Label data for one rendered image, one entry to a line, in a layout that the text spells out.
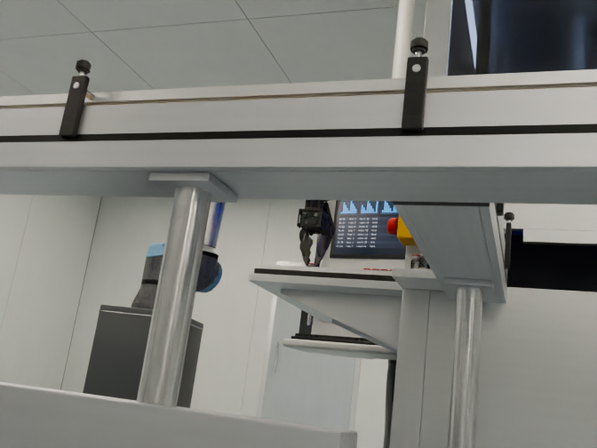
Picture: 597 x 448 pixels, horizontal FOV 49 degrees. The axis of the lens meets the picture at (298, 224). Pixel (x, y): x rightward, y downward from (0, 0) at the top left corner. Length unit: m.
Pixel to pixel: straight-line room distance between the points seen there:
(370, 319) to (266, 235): 6.30
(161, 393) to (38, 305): 7.61
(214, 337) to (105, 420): 7.08
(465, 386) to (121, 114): 0.78
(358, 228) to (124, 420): 1.99
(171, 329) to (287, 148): 0.27
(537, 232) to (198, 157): 0.93
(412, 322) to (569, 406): 0.37
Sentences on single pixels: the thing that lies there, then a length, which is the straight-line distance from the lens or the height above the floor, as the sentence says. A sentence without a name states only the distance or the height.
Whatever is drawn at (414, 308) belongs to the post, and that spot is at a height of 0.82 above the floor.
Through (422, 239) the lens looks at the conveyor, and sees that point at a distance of 1.05.
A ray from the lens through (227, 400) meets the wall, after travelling 7.78.
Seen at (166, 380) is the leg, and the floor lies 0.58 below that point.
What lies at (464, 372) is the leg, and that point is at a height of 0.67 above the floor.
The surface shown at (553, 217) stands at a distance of 1.59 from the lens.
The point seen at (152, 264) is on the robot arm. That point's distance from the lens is 2.13.
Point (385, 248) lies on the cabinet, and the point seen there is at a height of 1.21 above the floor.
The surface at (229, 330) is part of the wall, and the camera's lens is 7.86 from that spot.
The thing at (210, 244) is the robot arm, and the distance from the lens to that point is 2.23.
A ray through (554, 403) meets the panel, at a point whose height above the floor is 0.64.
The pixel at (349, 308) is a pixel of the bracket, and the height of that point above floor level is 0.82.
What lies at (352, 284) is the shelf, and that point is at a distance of 1.61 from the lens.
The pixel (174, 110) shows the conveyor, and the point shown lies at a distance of 0.90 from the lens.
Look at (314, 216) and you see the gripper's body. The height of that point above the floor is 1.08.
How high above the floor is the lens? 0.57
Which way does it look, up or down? 15 degrees up
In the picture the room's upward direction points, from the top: 7 degrees clockwise
